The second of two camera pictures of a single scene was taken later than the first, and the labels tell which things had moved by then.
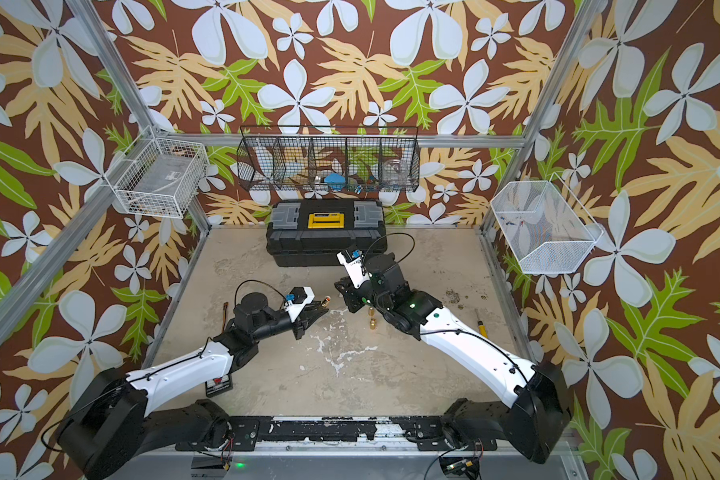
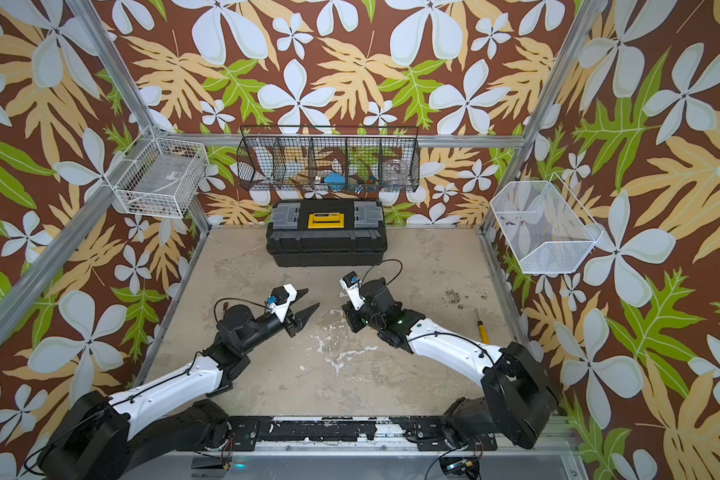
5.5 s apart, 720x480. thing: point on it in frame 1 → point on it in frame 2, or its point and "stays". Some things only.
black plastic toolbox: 312,232 stays
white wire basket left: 158,177 stays
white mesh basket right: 545,229 stays
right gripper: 351,295 → 351,314
